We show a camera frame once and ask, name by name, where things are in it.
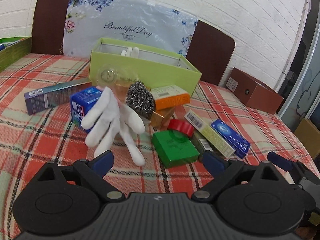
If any light green shoe box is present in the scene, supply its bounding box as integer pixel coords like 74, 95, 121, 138
89, 38, 202, 95

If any orange white medicine box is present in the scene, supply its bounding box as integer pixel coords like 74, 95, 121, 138
151, 85, 190, 110

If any blue medicine tablet box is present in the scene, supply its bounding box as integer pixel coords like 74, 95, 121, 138
210, 119, 251, 159

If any dark olive box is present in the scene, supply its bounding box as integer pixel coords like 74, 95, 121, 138
191, 131, 213, 162

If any white glove pink cuff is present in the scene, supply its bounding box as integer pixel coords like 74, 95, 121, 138
81, 87, 145, 166

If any clear plastic bag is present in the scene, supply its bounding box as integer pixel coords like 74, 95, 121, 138
96, 64, 139, 103

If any red tape roll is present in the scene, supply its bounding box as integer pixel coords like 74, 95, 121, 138
167, 119, 194, 138

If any iridescent long toothpaste box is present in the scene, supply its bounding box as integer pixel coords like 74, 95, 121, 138
24, 78, 92, 115

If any dark brown headboard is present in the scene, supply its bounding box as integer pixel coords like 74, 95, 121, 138
31, 0, 235, 85

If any green square box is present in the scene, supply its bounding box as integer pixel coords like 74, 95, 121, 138
151, 130, 200, 168

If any steel wool scrubber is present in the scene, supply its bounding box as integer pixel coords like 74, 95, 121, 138
125, 81, 155, 119

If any gold copper box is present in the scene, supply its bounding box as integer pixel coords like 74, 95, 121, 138
150, 107, 175, 129

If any brown cardboard box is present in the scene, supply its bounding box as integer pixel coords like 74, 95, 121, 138
226, 68, 283, 114

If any floral plastic bedding bag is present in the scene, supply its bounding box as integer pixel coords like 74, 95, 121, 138
63, 0, 198, 57

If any pale yellow long box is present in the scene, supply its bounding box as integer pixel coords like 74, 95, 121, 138
184, 110, 236, 159

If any blue mint tin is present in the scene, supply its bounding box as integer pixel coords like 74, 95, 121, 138
71, 86, 102, 133

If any plaid bed sheet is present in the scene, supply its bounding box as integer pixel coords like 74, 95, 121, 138
1, 54, 318, 239

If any cardboard box on floor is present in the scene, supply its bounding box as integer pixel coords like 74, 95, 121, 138
294, 119, 320, 159

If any green box lid tray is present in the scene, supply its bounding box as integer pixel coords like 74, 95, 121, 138
0, 37, 32, 72

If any white glove in box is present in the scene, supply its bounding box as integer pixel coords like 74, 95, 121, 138
120, 47, 139, 59

